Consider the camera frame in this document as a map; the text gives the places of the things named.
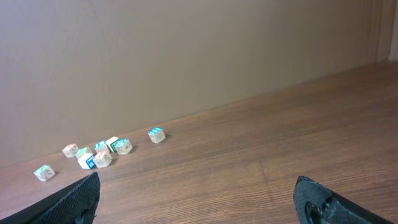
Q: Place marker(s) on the green Z wooden block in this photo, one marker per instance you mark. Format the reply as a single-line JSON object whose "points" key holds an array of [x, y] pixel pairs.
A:
{"points": [[82, 151]]}

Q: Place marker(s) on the red Y wooden block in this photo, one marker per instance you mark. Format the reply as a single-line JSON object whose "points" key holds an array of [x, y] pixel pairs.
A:
{"points": [[70, 150]]}

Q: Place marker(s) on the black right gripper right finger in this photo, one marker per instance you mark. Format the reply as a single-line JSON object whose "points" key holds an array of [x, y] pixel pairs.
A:
{"points": [[316, 204]]}

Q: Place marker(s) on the blue D wooden block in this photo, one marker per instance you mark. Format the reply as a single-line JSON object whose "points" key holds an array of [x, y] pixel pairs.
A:
{"points": [[123, 146]]}

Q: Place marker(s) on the plain top wooden block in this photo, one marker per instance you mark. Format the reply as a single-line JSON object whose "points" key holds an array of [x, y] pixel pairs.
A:
{"points": [[111, 142]]}

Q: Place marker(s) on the green N wooden block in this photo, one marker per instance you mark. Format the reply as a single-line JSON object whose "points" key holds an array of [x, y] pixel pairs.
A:
{"points": [[44, 173]]}

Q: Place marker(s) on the blue lone wooden block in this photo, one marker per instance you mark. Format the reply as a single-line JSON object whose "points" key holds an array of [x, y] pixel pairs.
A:
{"points": [[156, 135]]}

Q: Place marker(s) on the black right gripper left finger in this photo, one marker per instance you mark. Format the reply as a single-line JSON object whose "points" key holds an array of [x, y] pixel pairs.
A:
{"points": [[76, 203]]}

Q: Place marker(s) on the blue L wooden block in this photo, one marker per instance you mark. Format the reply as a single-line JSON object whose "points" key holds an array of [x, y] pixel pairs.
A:
{"points": [[101, 146]]}

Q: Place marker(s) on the blue sided white block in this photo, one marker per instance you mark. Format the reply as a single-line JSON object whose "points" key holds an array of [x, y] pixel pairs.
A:
{"points": [[86, 161]]}

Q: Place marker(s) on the red I wooden block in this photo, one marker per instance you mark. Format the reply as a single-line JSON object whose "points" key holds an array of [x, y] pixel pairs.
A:
{"points": [[102, 159]]}

